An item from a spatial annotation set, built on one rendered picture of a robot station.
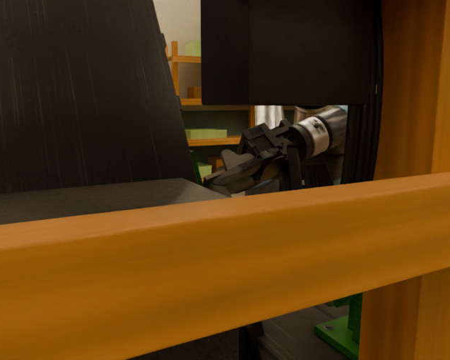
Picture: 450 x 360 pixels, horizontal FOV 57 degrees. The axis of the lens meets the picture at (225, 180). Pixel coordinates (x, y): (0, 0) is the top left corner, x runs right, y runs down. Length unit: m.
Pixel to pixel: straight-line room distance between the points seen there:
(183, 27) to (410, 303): 6.37
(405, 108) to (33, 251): 0.43
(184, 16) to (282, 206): 6.51
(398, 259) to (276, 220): 0.15
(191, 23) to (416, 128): 6.37
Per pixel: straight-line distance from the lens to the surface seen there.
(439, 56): 0.52
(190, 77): 6.71
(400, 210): 0.41
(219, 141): 6.21
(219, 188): 0.72
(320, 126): 0.83
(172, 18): 6.72
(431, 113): 0.52
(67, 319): 0.28
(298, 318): 0.95
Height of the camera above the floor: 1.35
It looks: 10 degrees down
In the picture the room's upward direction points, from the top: straight up
